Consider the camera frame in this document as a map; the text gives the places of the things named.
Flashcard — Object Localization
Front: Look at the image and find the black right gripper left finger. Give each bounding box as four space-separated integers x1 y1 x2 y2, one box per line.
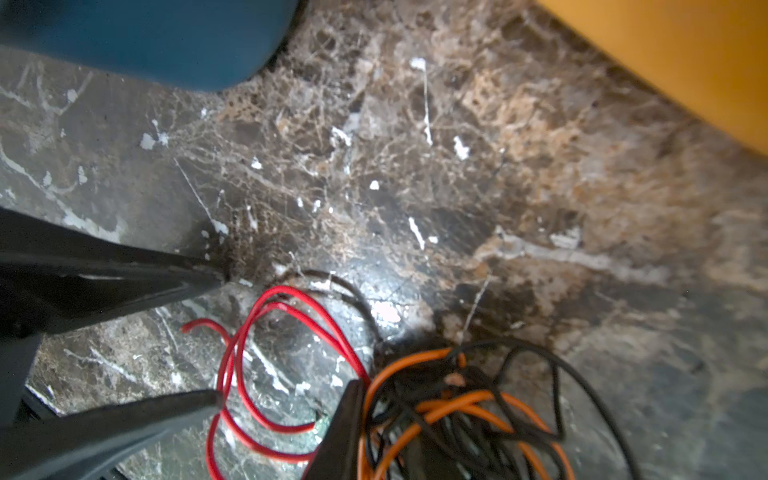
1 209 227 336

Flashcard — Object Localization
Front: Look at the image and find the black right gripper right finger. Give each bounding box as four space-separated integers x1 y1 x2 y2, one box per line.
1 390 224 479

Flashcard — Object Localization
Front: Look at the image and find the red cable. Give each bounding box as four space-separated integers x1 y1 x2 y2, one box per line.
181 285 372 480

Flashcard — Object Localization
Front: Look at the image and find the orange cable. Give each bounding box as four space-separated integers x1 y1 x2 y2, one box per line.
356 347 577 480

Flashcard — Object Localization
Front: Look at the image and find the black cable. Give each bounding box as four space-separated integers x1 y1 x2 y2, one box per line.
281 269 643 480

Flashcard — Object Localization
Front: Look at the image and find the teal plastic bin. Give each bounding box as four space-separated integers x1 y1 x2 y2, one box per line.
1 0 299 91

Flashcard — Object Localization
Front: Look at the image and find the right yellow plastic bin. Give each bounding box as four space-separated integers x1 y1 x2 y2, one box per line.
542 0 767 154

